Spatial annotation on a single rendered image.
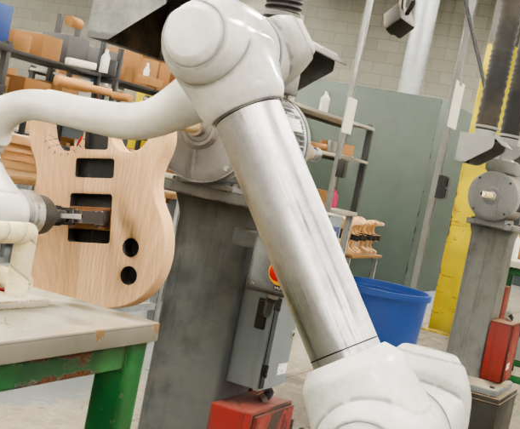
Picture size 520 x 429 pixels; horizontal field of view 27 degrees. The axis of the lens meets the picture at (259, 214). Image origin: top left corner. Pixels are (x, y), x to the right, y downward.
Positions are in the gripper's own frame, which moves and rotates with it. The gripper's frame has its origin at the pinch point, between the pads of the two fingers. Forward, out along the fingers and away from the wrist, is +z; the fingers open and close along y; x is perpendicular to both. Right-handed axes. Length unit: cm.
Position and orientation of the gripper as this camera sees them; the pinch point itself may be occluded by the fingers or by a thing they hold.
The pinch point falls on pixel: (88, 218)
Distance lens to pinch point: 220.5
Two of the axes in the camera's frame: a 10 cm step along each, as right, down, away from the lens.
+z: 4.0, 0.4, 9.1
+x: 0.5, -10.0, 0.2
